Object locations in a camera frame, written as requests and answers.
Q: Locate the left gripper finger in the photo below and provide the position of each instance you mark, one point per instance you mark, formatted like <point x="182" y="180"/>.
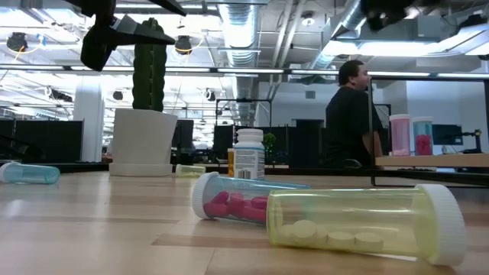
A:
<point x="170" y="4"/>
<point x="99" y="49"/>

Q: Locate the blue medicine bottle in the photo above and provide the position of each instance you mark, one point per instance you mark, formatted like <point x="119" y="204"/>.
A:
<point x="30" y="173"/>

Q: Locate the white labelled pill bottle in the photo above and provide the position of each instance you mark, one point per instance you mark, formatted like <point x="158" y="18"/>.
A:
<point x="248" y="160"/>

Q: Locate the blue bottle pink capsules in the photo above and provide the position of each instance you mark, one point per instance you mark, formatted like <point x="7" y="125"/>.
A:
<point x="229" y="202"/>
<point x="423" y="141"/>

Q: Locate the pink medicine bottle white cap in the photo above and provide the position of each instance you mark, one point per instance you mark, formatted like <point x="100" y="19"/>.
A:
<point x="400" y="137"/>

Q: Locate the yellow bottle white tablets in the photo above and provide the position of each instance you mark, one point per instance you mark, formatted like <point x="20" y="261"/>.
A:
<point x="344" y="221"/>

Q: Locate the small yellow medicine bottle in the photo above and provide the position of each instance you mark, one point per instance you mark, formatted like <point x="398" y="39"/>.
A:
<point x="191" y="170"/>

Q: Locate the large orange medicine bottle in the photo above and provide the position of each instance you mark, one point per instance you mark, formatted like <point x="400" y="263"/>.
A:
<point x="230" y="162"/>

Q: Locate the black ceiling device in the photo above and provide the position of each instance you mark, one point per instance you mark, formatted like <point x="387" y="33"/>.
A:
<point x="183" y="45"/>
<point x="17" y="41"/>

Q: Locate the green cactus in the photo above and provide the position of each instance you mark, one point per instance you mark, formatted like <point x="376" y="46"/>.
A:
<point x="149" y="76"/>

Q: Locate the white building column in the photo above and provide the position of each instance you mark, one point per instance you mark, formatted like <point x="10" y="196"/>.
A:
<point x="88" y="126"/>

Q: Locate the long ceiling light strip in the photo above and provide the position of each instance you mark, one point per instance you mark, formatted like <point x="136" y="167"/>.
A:
<point x="248" y="70"/>

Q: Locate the white pot saucer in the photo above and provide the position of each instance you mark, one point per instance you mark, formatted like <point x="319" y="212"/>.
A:
<point x="141" y="170"/>

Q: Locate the small green plant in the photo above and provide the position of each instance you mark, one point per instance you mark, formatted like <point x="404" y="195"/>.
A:
<point x="269" y="138"/>

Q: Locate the person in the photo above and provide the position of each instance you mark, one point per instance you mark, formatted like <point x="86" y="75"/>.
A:
<point x="347" y="114"/>

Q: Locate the black computer monitor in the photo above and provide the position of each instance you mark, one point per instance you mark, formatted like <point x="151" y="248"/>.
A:
<point x="449" y="134"/>

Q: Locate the silver ventilation duct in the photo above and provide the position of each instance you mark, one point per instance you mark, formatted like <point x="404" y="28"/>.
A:
<point x="349" y="19"/>
<point x="240" y="46"/>

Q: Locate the black partition wall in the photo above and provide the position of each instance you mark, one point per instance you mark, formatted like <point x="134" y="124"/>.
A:
<point x="298" y="145"/>
<point x="49" y="139"/>

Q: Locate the black metal stand frame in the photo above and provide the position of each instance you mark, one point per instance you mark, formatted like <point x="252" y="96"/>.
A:
<point x="244" y="100"/>

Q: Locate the wooden shelf black frame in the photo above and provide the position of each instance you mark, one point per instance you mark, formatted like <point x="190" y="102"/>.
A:
<point x="451" y="160"/>

